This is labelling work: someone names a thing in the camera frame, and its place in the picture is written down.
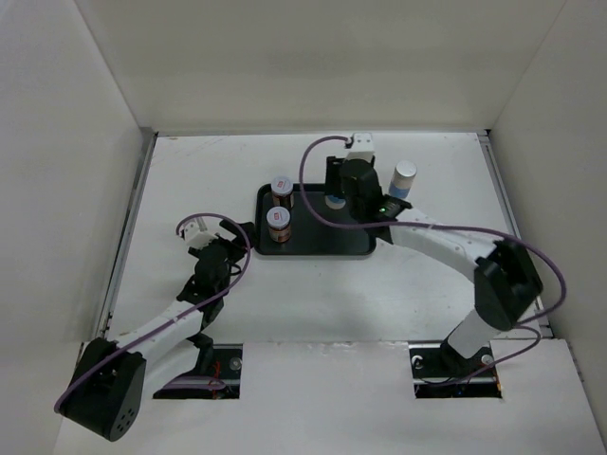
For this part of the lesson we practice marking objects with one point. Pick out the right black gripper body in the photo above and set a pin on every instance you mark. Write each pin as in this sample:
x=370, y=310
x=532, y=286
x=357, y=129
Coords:
x=334, y=173

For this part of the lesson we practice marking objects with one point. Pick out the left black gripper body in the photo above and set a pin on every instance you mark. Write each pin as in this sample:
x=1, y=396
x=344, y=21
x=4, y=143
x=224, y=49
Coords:
x=234, y=252

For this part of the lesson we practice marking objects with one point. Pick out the brown sauce jar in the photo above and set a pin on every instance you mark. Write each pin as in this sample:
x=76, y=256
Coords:
x=278, y=224
x=282, y=189

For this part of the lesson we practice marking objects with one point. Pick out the blue-label shaker bottle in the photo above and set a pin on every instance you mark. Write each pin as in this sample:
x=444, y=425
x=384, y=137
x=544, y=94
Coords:
x=334, y=202
x=402, y=180

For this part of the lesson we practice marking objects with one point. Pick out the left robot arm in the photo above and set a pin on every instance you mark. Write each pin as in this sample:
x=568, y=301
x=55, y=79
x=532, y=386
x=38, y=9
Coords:
x=113, y=377

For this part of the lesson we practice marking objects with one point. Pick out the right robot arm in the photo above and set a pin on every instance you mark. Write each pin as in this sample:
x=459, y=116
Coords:
x=504, y=278

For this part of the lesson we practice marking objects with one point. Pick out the black plastic tray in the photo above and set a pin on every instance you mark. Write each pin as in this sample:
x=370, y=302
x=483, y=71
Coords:
x=309, y=237

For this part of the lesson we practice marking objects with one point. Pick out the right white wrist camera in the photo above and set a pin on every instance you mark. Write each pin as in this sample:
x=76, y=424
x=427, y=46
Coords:
x=361, y=146

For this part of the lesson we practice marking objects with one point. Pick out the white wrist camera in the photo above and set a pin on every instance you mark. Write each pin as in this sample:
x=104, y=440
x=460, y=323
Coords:
x=196, y=234
x=361, y=146

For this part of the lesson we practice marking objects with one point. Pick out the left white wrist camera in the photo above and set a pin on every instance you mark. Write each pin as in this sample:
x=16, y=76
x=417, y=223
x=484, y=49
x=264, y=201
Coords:
x=196, y=234

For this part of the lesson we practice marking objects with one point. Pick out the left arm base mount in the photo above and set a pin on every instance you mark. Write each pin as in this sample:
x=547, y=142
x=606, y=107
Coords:
x=215, y=375

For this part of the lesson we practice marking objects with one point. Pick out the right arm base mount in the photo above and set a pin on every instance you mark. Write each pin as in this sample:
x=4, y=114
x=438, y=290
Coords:
x=437, y=377

